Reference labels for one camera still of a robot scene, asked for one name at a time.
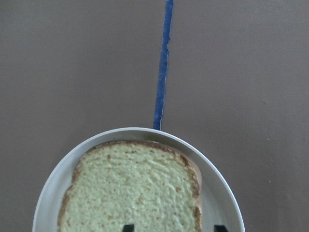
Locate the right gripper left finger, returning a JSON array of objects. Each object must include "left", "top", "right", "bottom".
[{"left": 122, "top": 224, "right": 134, "bottom": 232}]

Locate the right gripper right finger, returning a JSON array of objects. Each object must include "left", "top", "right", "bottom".
[{"left": 214, "top": 225, "right": 228, "bottom": 232}]

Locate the white round plate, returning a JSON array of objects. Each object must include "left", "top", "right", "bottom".
[{"left": 32, "top": 127, "right": 245, "bottom": 232}]

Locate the bread slice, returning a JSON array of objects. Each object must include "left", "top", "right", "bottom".
[{"left": 57, "top": 141, "right": 202, "bottom": 232}]

